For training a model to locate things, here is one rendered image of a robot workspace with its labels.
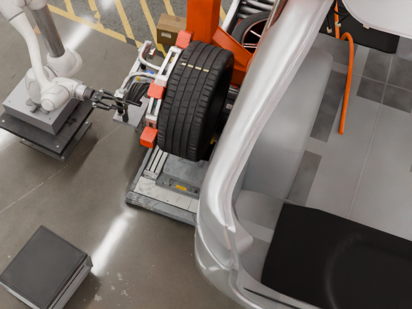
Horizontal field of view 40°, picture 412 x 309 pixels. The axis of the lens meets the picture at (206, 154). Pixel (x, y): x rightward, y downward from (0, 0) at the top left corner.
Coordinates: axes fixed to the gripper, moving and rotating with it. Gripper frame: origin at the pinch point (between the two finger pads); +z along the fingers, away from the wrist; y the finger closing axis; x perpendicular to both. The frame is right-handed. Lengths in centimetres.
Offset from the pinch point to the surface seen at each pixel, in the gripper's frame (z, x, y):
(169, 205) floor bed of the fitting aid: 36, -76, 17
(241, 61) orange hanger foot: 53, -12, -64
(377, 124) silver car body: 138, 20, -25
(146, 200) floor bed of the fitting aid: 20, -76, 19
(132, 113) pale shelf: -3.2, -38.4, -18.8
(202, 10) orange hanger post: 27, 27, -60
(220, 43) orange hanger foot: 39, -2, -65
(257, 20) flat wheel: 50, -34, -119
